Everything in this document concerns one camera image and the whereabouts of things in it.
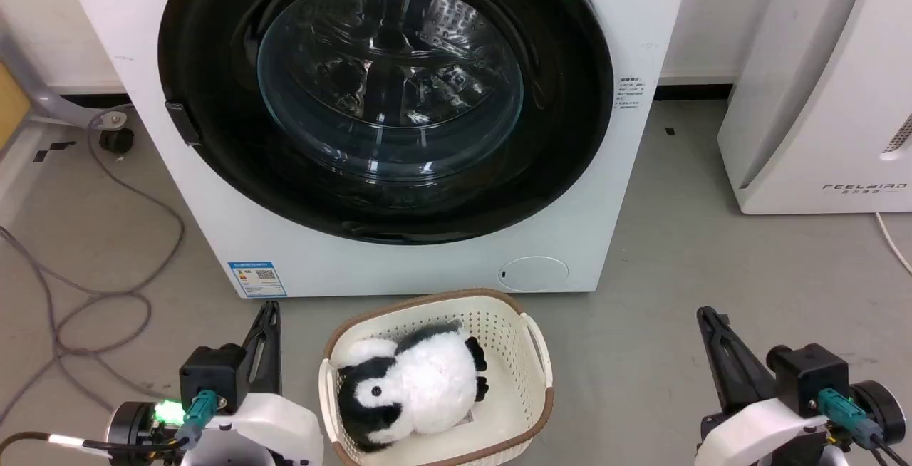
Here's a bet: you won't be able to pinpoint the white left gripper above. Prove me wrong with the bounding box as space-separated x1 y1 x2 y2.
181 301 325 466

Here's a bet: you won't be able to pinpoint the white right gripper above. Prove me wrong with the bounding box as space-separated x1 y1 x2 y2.
694 306 831 466

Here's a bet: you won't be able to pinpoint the white front-load washing machine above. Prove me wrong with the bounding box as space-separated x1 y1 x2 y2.
56 0 695 300

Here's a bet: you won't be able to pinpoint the black round washer door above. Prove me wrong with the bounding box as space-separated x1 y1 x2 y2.
157 0 615 246

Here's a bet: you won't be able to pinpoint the blue energy label sticker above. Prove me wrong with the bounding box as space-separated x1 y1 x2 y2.
228 261 288 299

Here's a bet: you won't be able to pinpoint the black white penguin plush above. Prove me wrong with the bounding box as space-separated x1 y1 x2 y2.
336 320 489 453

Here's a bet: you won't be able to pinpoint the round white filter cover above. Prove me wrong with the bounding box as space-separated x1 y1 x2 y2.
498 257 570 293

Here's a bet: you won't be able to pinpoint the cream perforated laundry basket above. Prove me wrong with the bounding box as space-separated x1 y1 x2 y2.
318 289 555 466

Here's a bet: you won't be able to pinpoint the black caster wheel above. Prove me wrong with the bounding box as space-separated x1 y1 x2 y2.
99 126 135 155

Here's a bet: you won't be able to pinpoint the white Feelbird appliance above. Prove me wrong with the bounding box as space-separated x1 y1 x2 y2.
717 0 912 216

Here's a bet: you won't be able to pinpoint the small text warning sticker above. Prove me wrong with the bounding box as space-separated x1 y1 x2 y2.
618 76 644 111

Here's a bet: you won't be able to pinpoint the black floor tape strips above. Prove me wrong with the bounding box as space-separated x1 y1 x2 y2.
32 141 76 164

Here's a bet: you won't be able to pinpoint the grey metal cart leg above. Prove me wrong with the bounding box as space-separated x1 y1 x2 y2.
0 24 133 130

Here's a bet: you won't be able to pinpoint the yellow wooden panel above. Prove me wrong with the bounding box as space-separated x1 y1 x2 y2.
0 61 33 150

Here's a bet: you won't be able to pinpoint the left teal plug cable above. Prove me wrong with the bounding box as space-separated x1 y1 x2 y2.
0 389 219 466

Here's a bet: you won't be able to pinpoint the teal plug cable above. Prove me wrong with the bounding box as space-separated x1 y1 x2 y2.
0 389 219 466
817 388 912 466

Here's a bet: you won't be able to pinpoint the right teal plug cable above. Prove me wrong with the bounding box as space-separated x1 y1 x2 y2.
817 388 912 466

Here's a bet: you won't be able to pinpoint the grey floor cable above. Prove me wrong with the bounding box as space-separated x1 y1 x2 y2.
0 106 187 425

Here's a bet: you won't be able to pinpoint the white floor cable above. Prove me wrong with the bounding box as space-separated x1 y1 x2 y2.
875 212 912 276

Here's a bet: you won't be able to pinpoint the black plastic handle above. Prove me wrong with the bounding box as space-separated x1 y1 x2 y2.
165 100 202 147

